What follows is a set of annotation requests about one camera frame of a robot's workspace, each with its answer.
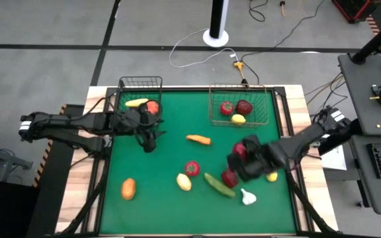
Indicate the orange-red tomato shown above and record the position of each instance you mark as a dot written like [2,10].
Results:
[153,107]

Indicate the yellow black hazard tape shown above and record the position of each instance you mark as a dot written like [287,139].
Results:
[43,158]

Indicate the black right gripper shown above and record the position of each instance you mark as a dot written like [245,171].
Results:
[260,158]

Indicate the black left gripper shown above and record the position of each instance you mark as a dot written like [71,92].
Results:
[139,120]

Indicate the red bell pepper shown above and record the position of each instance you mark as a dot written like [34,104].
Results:
[227,108]

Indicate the pale yellow lemon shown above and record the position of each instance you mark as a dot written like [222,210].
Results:
[184,182]

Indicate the grey desk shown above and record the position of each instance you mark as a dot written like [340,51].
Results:
[365,109]

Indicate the dark red fruit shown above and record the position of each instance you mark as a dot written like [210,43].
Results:
[230,178]

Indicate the black and white pole stand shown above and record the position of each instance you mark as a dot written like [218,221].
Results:
[217,20]

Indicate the green table mat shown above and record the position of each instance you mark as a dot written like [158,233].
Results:
[177,211]

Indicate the orange potato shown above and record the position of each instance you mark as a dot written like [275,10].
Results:
[128,189]

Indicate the white garlic bulb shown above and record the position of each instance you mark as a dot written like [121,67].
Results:
[248,197]

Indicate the small red fruit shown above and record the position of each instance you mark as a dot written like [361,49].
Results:
[239,150]

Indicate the red tomato with green leaves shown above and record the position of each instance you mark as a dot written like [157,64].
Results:
[192,168]

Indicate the red and black crate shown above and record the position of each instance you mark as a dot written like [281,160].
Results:
[356,8]

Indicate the white paper sheet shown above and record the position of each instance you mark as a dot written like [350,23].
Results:
[334,160]

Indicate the yellow power plug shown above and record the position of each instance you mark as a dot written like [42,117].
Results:
[239,66]

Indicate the green cucumber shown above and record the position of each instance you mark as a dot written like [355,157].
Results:
[219,185]

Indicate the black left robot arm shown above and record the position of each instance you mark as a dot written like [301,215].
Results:
[71,124]

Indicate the orange carrot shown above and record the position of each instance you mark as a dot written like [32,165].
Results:
[198,139]

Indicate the yellow banana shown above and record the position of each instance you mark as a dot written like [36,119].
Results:
[137,102]

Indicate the dark red apple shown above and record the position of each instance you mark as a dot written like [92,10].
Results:
[244,107]

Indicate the black desk pole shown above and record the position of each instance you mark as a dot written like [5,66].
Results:
[375,41]

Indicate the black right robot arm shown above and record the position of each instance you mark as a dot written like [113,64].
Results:
[303,139]

